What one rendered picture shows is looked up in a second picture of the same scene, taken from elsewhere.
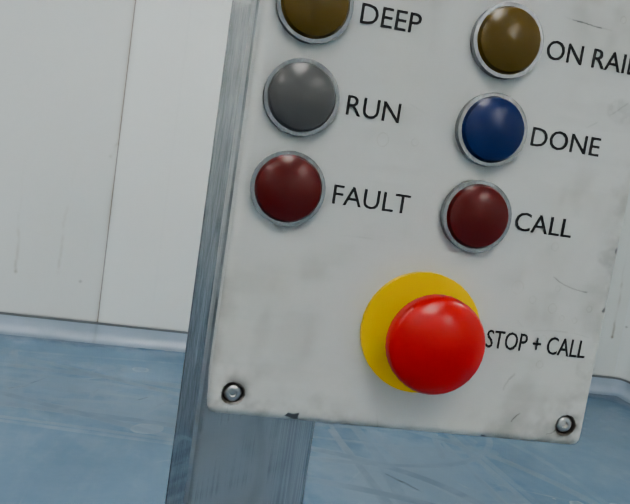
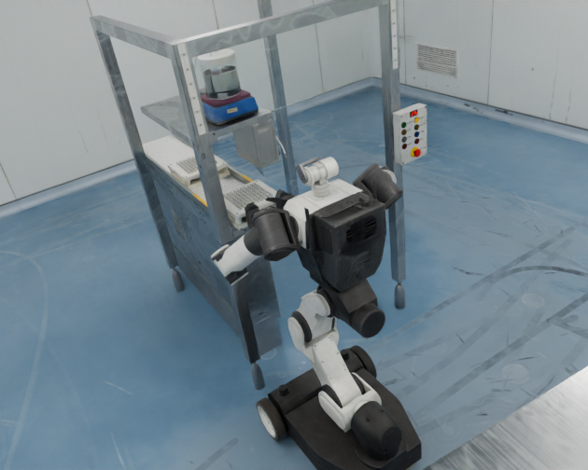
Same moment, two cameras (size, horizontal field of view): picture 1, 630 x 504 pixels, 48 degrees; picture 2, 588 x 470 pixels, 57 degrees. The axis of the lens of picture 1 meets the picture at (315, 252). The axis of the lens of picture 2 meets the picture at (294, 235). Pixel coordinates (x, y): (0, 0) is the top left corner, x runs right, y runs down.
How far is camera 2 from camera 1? 2.50 m
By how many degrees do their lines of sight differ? 30
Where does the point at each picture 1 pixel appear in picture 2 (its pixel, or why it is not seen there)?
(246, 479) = (398, 170)
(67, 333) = (125, 169)
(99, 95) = (86, 42)
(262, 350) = (404, 158)
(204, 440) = (394, 168)
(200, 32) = not seen: outside the picture
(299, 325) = (406, 156)
